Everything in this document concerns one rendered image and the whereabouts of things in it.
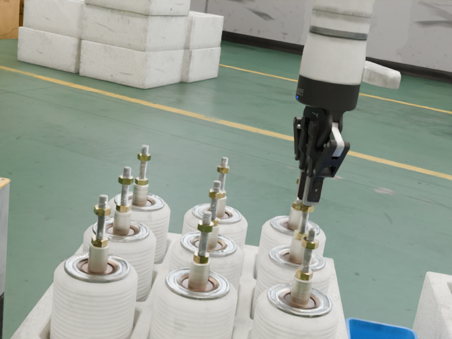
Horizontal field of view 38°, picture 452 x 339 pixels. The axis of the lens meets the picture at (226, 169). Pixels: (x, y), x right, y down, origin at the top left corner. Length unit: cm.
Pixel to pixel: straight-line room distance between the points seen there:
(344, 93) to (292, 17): 529
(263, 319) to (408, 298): 74
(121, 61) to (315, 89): 261
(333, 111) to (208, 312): 27
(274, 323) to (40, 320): 27
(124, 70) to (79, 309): 264
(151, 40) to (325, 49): 256
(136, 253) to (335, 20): 38
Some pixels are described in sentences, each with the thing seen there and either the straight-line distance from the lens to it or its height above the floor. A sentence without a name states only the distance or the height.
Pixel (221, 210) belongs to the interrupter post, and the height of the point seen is 26.
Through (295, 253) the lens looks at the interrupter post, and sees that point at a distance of 86.
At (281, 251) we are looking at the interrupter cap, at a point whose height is 25.
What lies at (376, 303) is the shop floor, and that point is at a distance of 140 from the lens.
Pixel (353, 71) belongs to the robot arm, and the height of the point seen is 51.
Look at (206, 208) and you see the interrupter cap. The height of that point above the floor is 25.
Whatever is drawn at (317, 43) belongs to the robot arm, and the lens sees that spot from 78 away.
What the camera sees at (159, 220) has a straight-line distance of 97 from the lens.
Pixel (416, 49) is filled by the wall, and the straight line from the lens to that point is 577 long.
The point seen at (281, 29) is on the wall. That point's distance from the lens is 611.
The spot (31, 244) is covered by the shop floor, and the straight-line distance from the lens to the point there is 145.
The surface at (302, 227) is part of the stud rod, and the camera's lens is 86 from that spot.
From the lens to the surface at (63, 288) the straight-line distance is 76.
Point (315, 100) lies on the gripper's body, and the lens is 78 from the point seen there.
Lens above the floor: 59
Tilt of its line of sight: 16 degrees down
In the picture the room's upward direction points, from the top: 8 degrees clockwise
